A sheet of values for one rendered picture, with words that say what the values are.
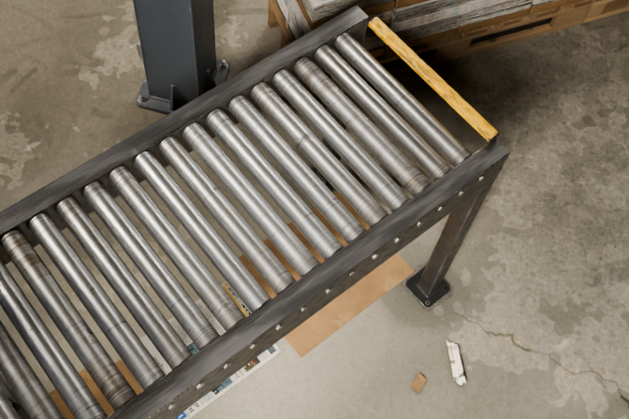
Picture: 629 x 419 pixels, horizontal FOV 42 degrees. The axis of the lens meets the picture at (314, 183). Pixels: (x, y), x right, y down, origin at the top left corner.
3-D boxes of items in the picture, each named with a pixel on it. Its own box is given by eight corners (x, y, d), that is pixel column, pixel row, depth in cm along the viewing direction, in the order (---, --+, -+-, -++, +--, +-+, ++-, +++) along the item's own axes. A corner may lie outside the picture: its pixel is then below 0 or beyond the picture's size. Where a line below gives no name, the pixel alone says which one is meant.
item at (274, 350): (225, 281, 254) (225, 279, 253) (282, 351, 244) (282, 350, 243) (123, 352, 241) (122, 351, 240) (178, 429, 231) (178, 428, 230)
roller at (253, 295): (150, 155, 188) (147, 143, 183) (276, 309, 171) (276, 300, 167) (131, 166, 186) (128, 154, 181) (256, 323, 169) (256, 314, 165)
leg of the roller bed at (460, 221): (428, 274, 260) (481, 163, 201) (440, 288, 258) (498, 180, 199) (415, 284, 258) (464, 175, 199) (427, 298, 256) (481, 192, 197)
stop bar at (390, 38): (376, 20, 206) (377, 15, 204) (499, 137, 191) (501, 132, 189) (367, 25, 205) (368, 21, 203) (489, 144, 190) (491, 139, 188)
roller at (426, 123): (338, 45, 209) (349, 29, 207) (466, 172, 192) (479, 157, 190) (327, 44, 205) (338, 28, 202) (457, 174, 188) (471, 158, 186)
